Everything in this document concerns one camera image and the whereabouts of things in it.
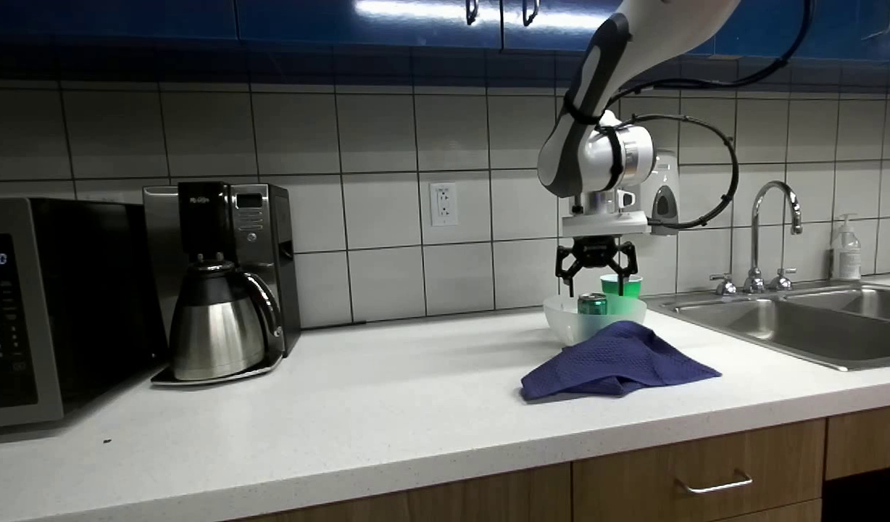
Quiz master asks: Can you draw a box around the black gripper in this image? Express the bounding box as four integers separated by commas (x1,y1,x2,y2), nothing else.
555,233,644,299

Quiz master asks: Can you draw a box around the green soda can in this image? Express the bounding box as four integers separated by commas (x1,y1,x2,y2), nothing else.
575,289,611,320

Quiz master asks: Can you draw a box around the clear plastic bowl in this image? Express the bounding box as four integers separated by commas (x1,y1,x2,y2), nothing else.
540,289,650,349

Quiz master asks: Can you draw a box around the green plastic cup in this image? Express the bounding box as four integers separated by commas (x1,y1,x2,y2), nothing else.
597,273,647,323

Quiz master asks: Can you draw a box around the dark blue cloth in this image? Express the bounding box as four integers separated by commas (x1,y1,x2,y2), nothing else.
520,320,726,405

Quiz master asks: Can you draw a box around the chrome gooseneck faucet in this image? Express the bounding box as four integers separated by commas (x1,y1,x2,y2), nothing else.
746,176,807,295

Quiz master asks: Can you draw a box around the wooden drawer front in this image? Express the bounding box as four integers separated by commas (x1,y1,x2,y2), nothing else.
572,417,830,522

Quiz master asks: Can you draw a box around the stainless steel sink basin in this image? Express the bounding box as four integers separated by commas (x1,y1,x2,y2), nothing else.
655,282,890,373

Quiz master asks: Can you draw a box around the clear soap pump bottle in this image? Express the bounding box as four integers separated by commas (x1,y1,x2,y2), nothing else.
830,214,865,285

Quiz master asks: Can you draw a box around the wooden lower cabinet door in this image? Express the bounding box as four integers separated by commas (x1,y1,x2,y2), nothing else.
239,460,575,522

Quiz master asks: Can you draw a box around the small wooden cabinet panel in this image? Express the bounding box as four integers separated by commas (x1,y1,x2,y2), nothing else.
823,404,890,482

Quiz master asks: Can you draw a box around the black drip coffee maker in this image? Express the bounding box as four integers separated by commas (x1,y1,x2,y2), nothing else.
140,180,304,389

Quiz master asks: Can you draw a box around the stainless steel coffee carafe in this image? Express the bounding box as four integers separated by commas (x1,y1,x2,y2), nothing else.
165,260,286,385

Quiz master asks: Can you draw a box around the blue glossy upper cabinet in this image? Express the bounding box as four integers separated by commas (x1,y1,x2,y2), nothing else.
0,0,890,60

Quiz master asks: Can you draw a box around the black steel microwave oven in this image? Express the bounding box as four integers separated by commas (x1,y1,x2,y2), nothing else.
0,195,168,436

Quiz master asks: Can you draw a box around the white wall soap dispenser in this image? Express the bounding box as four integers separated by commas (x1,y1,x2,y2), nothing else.
644,151,681,237

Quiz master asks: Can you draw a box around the white wall power outlet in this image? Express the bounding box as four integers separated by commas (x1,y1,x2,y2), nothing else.
430,182,460,233

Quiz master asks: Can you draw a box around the silver drawer handle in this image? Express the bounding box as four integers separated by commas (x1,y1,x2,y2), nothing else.
675,470,757,498

